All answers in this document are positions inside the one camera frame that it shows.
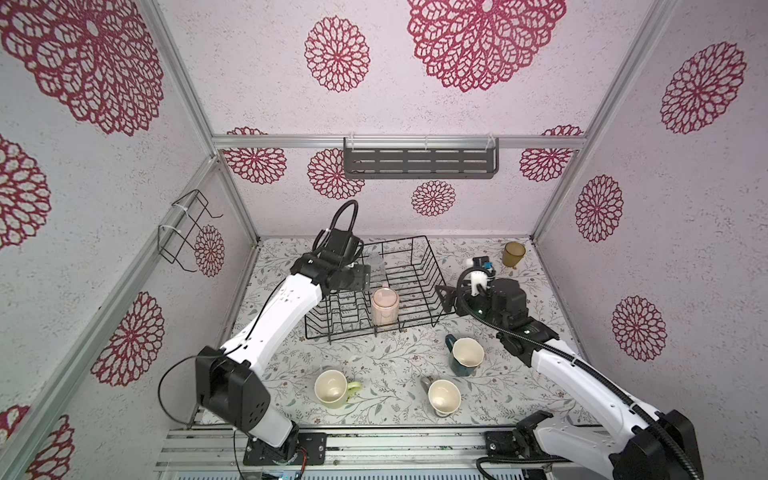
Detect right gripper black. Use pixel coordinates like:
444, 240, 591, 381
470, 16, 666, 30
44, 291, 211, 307
438, 277, 508, 338

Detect pink ceramic mug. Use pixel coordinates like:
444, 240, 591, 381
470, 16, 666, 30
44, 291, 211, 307
371, 283, 400, 327

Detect black wire dish rack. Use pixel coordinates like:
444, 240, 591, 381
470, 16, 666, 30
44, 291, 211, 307
304, 235, 448, 342

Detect yellow ribbed cup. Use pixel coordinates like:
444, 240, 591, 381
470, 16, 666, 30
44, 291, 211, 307
502, 241, 527, 269

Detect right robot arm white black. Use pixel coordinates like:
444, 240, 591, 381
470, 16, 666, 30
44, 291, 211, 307
435, 275, 704, 479

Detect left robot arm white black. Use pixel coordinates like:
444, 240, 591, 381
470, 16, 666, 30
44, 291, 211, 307
195, 254, 371, 457

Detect dark green mug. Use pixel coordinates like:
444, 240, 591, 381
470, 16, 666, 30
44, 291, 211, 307
445, 334, 485, 377

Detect grey cream mug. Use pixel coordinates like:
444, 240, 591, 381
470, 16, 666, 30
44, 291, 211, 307
420, 377, 462, 418

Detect light green mug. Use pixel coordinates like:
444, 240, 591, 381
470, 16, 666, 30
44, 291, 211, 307
314, 370, 362, 409

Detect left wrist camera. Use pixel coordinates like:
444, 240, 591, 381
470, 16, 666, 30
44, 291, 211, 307
319, 229, 364, 266

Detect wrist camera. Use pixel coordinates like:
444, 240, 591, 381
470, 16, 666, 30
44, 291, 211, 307
462, 256, 496, 297
319, 229, 364, 266

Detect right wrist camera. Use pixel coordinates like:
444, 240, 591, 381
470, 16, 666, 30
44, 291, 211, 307
462, 256, 496, 297

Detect grey wall shelf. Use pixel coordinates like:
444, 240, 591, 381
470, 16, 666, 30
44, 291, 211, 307
342, 137, 500, 180

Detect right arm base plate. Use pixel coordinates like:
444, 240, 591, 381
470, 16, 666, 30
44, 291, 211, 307
484, 410, 554, 460

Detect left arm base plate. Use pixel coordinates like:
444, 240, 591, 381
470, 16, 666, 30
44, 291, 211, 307
243, 430, 328, 467

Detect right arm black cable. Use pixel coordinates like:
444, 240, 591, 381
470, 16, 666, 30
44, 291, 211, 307
454, 266, 704, 480

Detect black wire wall holder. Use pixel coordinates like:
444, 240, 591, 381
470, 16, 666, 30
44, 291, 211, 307
156, 189, 226, 278

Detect aluminium front rail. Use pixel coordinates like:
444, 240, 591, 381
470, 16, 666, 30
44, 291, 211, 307
154, 424, 658, 480

